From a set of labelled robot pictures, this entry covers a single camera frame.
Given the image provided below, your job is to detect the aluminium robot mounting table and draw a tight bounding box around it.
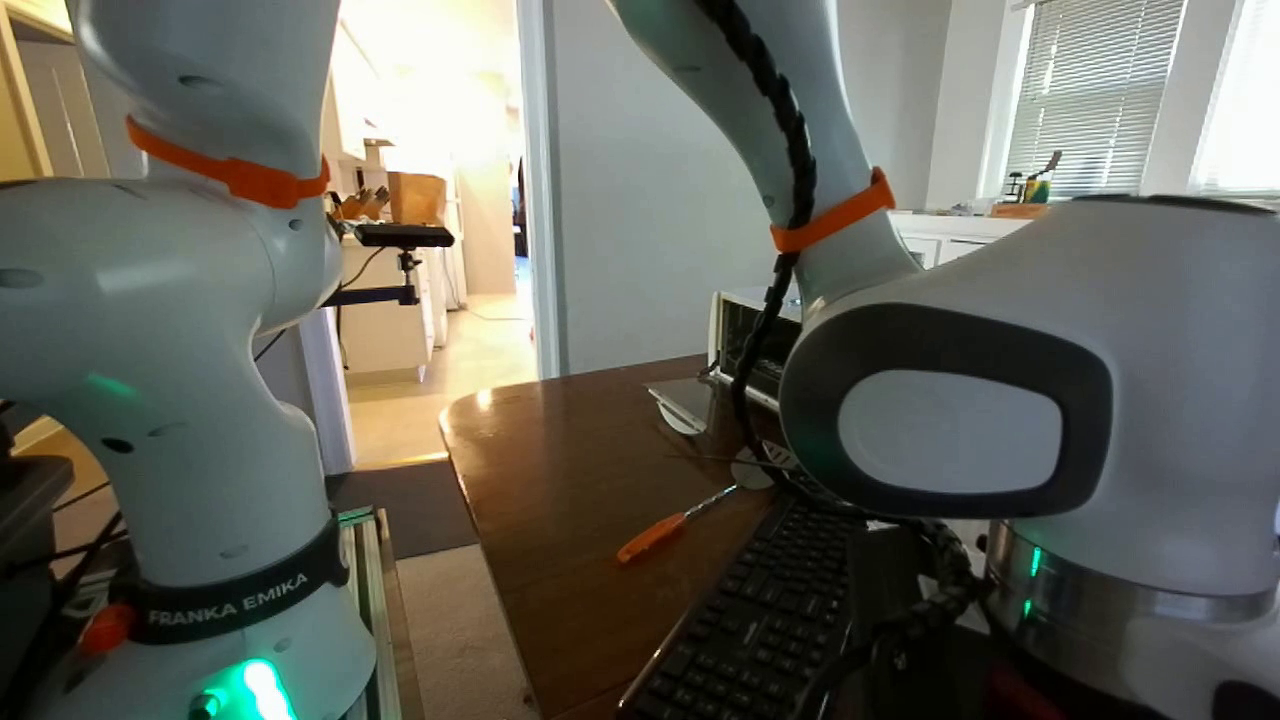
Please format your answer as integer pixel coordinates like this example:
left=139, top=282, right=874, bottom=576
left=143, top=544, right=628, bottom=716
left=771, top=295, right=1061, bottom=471
left=326, top=502, right=412, bottom=720

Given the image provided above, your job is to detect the black braided cable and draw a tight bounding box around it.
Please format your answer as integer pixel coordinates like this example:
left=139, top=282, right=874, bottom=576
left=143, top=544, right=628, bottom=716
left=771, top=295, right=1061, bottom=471
left=691, top=0, right=991, bottom=720

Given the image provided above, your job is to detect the dark floor mat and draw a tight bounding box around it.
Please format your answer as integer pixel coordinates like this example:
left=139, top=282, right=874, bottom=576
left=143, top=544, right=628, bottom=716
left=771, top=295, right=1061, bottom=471
left=326, top=456, right=476, bottom=564

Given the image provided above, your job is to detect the orange strap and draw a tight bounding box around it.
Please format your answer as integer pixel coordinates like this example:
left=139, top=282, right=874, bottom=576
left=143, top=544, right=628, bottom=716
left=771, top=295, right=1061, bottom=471
left=770, top=165, right=900, bottom=256
left=124, top=117, right=332, bottom=212

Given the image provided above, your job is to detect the black camera on stand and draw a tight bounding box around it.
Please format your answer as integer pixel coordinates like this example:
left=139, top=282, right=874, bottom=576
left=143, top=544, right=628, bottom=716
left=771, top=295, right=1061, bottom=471
left=311, top=214, right=461, bottom=310

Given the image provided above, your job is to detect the orange handled metal spatula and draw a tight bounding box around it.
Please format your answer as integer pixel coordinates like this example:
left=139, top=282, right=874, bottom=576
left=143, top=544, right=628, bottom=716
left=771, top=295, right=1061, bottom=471
left=612, top=442, right=785, bottom=566

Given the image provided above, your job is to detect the dark tray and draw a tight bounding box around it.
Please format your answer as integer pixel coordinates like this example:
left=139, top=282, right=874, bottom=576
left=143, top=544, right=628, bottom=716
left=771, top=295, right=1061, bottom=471
left=618, top=494, right=874, bottom=720

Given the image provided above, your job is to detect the brown wooden box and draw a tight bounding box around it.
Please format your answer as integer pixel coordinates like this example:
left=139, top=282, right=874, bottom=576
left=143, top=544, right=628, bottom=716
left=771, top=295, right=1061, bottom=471
left=384, top=169, right=457, bottom=226

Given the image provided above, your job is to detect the white toaster oven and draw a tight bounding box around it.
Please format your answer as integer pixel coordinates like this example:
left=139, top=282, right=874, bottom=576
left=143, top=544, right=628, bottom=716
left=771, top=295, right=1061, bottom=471
left=706, top=282, right=803, bottom=404

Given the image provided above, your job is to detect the white window blind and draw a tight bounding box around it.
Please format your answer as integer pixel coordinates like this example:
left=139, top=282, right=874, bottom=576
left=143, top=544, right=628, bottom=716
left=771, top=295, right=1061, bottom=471
left=1003, top=0, right=1193, bottom=195

